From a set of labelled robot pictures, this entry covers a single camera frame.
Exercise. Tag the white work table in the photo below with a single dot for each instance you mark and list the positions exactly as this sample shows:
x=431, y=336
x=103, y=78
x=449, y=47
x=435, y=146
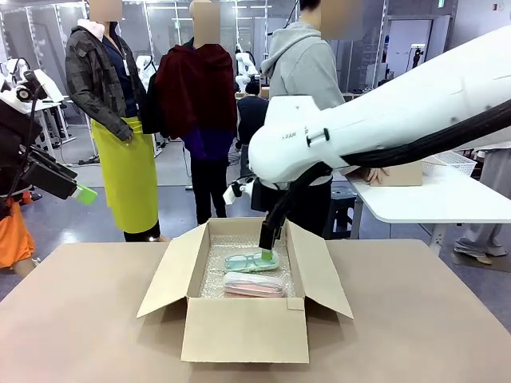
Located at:
x=431, y=199

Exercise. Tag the large open cardboard box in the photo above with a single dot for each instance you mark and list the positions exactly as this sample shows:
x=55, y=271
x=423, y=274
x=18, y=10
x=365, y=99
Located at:
x=243, y=331

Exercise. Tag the clear bubble wrap sheet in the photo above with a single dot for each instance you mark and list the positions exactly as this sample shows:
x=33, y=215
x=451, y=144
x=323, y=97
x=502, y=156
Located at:
x=213, y=279

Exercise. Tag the person right hand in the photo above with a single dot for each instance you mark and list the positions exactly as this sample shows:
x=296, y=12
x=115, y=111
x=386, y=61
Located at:
x=377, y=175

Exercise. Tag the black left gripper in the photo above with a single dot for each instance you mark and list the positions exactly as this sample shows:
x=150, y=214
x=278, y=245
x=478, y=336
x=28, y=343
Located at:
x=16, y=131

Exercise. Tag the mint green glasses case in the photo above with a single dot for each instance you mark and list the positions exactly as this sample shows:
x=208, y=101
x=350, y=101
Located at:
x=243, y=266

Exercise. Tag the pink glasses case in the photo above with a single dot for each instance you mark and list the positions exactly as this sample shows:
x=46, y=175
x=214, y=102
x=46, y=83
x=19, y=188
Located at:
x=255, y=285

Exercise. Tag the white background desk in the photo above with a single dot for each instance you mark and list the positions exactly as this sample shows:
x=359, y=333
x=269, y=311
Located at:
x=56, y=115

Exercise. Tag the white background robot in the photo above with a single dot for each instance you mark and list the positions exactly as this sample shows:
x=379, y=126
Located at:
x=245, y=69

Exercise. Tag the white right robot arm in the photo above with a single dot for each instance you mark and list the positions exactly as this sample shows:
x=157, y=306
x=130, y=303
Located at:
x=399, y=111

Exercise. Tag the small open cardboard box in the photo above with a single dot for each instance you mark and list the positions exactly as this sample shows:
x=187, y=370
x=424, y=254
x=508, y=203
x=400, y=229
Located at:
x=403, y=175

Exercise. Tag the person in gray hoodie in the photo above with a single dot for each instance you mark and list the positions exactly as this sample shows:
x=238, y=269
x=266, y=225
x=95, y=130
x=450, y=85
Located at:
x=303, y=68

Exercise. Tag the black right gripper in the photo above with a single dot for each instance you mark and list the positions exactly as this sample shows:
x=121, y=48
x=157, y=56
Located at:
x=263, y=197

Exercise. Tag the gray plastic step stool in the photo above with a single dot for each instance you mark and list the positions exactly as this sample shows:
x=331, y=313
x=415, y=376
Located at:
x=244, y=159

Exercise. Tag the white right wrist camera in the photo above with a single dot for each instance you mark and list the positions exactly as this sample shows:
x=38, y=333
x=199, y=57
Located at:
x=235, y=193

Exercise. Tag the seated person in black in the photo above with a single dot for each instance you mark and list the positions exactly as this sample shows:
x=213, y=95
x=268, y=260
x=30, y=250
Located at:
x=251, y=115

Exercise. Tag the white plastic mesh basket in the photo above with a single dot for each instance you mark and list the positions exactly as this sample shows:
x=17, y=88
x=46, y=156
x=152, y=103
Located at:
x=451, y=163

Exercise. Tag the black plastic stool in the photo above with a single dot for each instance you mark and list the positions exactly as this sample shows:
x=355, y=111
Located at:
x=341, y=211

